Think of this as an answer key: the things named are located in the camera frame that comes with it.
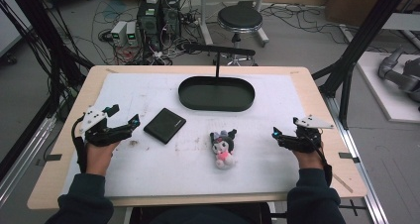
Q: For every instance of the black metal frame post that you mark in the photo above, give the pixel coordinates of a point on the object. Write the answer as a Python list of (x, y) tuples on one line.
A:
[(49, 35), (360, 42)]

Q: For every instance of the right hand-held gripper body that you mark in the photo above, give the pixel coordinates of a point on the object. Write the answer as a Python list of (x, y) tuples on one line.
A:
[(305, 139)]

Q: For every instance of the person's right hand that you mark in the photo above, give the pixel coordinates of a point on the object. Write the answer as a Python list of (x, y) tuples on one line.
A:
[(310, 160)]

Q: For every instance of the brown cardboard box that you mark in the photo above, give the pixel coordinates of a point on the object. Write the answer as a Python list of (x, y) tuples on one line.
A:
[(353, 4)]

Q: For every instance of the aluminium rail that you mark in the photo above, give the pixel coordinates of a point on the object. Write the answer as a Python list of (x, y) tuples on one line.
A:
[(23, 161), (358, 171)]

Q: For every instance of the black T-shaped stand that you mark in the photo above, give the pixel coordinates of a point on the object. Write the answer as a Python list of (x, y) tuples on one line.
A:
[(218, 49)]

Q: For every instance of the black computer tower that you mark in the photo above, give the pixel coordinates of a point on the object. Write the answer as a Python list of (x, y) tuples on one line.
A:
[(150, 22), (171, 16)]

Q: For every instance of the small plush doll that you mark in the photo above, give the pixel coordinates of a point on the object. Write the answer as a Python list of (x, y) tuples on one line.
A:
[(224, 149)]

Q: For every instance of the person's lap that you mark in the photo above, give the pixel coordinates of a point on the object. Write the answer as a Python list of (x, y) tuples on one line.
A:
[(198, 215)]

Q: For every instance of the grey power supply unit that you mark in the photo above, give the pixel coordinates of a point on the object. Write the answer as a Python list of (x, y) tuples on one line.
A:
[(119, 32), (131, 33)]

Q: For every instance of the white base board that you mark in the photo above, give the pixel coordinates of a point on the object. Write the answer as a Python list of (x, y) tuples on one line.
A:
[(379, 91)]

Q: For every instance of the black oval tray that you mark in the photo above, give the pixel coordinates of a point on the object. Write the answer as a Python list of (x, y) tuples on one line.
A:
[(216, 96)]

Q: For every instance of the white table mat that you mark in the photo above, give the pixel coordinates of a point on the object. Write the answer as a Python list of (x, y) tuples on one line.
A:
[(185, 171)]

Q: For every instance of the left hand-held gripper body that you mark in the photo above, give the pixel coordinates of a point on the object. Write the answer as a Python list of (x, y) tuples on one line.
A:
[(99, 134)]

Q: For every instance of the black flat wallet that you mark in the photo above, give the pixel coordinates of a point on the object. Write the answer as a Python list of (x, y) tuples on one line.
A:
[(164, 125)]

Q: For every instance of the black tape strip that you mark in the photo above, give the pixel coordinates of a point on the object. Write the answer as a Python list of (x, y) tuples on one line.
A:
[(52, 157), (348, 156)]

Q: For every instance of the person's left hand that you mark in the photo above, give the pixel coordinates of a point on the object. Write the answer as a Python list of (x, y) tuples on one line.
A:
[(99, 159)]

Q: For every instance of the black round stool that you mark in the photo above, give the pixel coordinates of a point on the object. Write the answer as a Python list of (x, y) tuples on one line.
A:
[(240, 18)]

